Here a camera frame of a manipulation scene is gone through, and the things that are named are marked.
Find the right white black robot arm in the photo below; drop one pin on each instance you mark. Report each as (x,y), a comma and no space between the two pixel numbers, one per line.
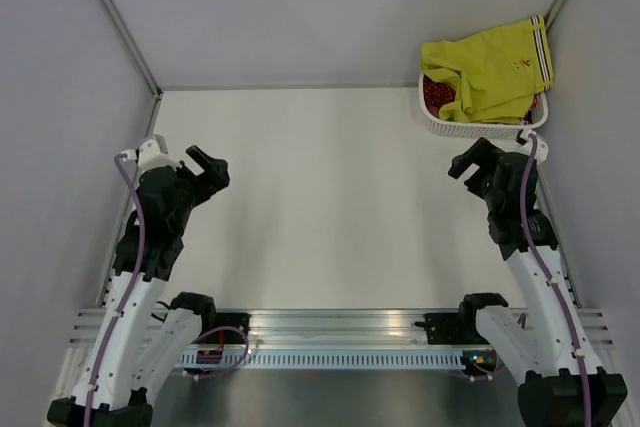
(560,378)

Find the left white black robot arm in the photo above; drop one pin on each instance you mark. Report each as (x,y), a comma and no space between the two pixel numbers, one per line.
(128,366)

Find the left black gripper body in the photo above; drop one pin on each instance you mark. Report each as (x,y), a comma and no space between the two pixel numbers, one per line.
(196,189)

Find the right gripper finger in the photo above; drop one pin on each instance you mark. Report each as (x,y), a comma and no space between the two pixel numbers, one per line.
(462,162)
(480,183)

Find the left aluminium frame post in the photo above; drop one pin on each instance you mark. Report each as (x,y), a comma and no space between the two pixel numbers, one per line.
(130,45)

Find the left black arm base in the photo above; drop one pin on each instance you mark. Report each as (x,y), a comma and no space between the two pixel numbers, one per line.
(240,320)

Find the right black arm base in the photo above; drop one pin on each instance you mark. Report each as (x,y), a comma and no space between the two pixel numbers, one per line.
(449,329)

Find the yellow-green trousers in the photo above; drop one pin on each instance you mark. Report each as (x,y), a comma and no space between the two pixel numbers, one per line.
(495,73)

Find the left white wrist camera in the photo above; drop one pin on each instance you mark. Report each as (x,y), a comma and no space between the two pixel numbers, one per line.
(152,153)

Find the red polka dot garment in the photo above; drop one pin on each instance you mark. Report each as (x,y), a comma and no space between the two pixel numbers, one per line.
(435,94)

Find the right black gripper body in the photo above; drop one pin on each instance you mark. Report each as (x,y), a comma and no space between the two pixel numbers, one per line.
(489,160)

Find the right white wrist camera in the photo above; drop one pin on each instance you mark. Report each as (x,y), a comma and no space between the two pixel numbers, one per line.
(531,144)

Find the white plastic laundry basket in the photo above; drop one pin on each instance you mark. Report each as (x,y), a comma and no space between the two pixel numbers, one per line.
(538,113)

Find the white slotted cable duct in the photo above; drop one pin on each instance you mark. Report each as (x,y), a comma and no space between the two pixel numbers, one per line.
(354,359)

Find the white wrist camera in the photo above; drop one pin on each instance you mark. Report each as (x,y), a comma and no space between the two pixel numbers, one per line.
(531,144)
(152,153)

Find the aluminium mounting rail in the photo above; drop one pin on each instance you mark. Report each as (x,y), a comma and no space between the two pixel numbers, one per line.
(333,328)

